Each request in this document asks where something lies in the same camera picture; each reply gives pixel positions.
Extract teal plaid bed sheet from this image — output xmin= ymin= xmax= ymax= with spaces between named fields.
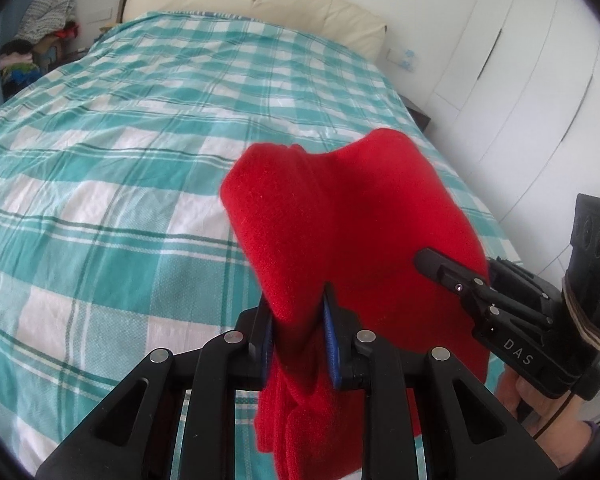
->
xmin=0 ymin=9 xmax=511 ymax=480

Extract person's right hand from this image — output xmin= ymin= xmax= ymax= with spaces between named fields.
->
xmin=495 ymin=365 xmax=593 ymax=472

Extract person's right forearm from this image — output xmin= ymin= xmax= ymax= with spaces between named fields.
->
xmin=575 ymin=417 xmax=600 ymax=463

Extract cream padded headboard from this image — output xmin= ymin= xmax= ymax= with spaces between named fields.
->
xmin=117 ymin=0 xmax=388 ymax=61

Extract dark nightstand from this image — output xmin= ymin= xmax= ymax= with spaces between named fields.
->
xmin=397 ymin=94 xmax=433 ymax=133

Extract pile of mixed clothes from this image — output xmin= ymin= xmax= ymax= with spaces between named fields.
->
xmin=0 ymin=0 xmax=81 ymax=101

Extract black cable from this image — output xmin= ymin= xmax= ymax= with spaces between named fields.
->
xmin=517 ymin=387 xmax=581 ymax=440

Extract red knit sweater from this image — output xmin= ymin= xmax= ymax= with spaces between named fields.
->
xmin=219 ymin=128 xmax=492 ymax=480

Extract white wardrobe doors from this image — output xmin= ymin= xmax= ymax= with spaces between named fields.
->
xmin=430 ymin=0 xmax=600 ymax=321

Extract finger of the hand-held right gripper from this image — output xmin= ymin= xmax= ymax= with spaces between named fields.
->
xmin=414 ymin=247 xmax=557 ymax=331

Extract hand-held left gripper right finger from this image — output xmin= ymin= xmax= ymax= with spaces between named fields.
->
xmin=321 ymin=284 xmax=561 ymax=480

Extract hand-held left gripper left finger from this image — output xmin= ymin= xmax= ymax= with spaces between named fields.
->
xmin=35 ymin=292 xmax=277 ymax=480

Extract white wall socket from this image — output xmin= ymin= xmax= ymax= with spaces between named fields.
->
xmin=386 ymin=47 xmax=416 ymax=72

